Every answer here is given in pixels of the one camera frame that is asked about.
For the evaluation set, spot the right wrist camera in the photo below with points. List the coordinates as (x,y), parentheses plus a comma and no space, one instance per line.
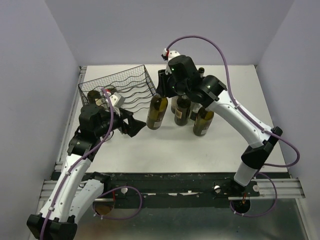
(167,54)

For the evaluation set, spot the black mounting rail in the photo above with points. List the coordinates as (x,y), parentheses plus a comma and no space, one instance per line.
(173,190)

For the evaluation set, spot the green bottle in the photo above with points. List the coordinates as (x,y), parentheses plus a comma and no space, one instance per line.
(202,121)
(201,72)
(111,89)

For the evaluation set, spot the black wire wine rack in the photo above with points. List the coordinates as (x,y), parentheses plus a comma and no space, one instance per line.
(135,84)

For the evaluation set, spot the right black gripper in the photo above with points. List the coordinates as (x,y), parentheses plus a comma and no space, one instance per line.
(162,88)

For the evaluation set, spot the dark bottle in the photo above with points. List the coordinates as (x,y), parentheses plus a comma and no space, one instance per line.
(182,110)

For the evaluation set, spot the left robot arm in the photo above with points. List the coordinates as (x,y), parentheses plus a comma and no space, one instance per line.
(58,218)

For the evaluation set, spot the dark bottle front label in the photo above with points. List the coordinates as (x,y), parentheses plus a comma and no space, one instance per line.
(94,97)

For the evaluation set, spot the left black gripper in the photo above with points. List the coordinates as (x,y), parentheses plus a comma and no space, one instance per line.
(134,126)

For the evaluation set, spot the dark bottle label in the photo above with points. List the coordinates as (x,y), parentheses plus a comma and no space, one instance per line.
(94,97)
(156,113)

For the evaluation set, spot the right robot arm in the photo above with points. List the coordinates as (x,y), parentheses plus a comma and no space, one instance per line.
(182,78)

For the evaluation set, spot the clear glass bottle front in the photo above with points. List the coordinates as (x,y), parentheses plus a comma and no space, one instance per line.
(117,111)

